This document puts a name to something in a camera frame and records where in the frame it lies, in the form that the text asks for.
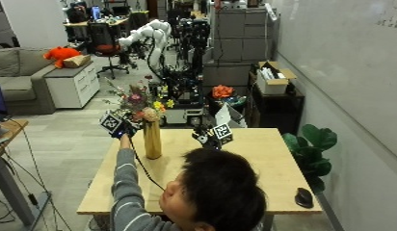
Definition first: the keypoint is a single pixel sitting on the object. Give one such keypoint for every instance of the person's left hand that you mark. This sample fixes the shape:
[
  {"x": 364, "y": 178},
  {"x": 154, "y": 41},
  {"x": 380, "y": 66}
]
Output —
[{"x": 124, "y": 129}]

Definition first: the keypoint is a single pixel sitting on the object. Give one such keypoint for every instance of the person's right hand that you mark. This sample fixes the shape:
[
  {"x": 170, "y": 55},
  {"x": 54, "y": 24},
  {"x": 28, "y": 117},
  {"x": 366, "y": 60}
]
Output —
[{"x": 207, "y": 140}]

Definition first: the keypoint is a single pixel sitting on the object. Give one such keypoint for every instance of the white marker cube right glove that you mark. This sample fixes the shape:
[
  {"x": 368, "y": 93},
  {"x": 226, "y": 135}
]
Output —
[{"x": 222, "y": 132}]

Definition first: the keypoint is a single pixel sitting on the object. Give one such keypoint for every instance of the white marker cube glove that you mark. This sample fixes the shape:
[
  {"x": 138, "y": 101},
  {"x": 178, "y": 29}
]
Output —
[
  {"x": 111, "y": 122},
  {"x": 222, "y": 132}
]

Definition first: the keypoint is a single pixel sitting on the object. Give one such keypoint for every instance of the white marker cube left glove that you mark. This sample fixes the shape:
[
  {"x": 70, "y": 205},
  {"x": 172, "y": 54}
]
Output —
[{"x": 111, "y": 122}]

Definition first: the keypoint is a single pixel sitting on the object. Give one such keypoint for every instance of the tall yellow wooden vase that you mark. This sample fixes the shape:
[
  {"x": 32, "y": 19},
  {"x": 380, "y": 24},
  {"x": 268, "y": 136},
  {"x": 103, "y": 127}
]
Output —
[{"x": 152, "y": 141}]

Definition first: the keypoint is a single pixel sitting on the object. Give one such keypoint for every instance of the mixed flower bouquet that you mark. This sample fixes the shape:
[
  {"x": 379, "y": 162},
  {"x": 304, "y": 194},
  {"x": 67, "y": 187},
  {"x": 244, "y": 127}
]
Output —
[{"x": 140, "y": 102}]

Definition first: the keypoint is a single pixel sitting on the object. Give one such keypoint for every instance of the white folded board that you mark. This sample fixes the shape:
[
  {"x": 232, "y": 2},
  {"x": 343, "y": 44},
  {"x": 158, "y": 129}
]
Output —
[{"x": 227, "y": 117}]

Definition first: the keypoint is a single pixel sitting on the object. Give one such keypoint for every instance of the black bin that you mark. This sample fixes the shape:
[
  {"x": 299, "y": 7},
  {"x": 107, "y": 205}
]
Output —
[{"x": 223, "y": 105}]

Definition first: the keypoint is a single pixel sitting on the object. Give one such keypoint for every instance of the orange artificial flower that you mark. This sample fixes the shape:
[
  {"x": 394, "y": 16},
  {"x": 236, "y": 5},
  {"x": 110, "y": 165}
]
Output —
[{"x": 223, "y": 91}]

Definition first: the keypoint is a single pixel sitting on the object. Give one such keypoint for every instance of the white drawer cabinet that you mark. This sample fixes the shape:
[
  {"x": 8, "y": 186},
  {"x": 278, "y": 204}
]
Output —
[{"x": 72, "y": 85}]

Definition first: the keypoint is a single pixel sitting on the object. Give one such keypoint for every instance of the black shelf unit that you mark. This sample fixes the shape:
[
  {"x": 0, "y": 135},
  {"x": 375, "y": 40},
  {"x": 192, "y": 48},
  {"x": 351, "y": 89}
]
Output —
[{"x": 276, "y": 107}]

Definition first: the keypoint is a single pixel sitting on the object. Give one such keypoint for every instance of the the person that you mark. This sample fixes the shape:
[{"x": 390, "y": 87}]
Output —
[{"x": 175, "y": 196}]

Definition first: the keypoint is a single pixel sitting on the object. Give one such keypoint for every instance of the black robot rig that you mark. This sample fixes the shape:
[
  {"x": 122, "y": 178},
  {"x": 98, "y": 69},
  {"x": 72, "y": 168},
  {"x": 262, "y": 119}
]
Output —
[{"x": 186, "y": 69}]

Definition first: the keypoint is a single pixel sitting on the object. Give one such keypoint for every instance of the brown paper bag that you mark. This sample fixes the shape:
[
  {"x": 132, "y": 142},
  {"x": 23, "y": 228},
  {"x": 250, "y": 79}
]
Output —
[{"x": 78, "y": 61}]

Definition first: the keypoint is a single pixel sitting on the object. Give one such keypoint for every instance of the open cardboard box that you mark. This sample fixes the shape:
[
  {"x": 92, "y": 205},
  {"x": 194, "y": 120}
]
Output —
[{"x": 274, "y": 78}]

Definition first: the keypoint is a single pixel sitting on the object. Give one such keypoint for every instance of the black office chair red seat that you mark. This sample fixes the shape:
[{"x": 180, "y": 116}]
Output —
[{"x": 106, "y": 43}]

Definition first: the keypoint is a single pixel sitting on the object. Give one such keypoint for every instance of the green broad-leaf plant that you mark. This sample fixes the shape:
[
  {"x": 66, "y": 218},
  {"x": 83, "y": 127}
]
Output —
[{"x": 314, "y": 154}]

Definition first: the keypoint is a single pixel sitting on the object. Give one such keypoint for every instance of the orange plush toy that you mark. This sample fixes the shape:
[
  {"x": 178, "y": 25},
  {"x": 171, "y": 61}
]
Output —
[{"x": 60, "y": 55}]

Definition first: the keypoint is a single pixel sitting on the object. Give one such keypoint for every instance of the grey sofa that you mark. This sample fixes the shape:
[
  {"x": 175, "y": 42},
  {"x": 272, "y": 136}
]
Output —
[{"x": 19, "y": 80}]

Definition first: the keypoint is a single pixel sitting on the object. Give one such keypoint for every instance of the wooden side desk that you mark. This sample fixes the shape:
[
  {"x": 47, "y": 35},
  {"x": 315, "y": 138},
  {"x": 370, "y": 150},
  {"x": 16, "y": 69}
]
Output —
[{"x": 6, "y": 150}]

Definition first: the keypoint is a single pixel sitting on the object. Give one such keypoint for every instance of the black computer mouse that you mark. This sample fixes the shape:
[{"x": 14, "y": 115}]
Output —
[{"x": 304, "y": 197}]

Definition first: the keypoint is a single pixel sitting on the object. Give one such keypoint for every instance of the grey filing cabinets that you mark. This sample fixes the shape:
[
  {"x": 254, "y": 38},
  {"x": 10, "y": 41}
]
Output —
[{"x": 242, "y": 35}]

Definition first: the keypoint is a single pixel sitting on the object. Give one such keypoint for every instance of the wooden office desk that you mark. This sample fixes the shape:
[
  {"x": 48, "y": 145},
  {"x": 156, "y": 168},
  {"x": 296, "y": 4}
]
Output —
[{"x": 96, "y": 22}]

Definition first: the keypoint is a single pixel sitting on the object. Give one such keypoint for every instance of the computer monitor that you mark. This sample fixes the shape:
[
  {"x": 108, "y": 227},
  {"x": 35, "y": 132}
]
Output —
[{"x": 96, "y": 12}]

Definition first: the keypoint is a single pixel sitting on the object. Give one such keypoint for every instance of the whiteboard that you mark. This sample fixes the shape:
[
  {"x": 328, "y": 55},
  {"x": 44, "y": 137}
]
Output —
[{"x": 348, "y": 64}]

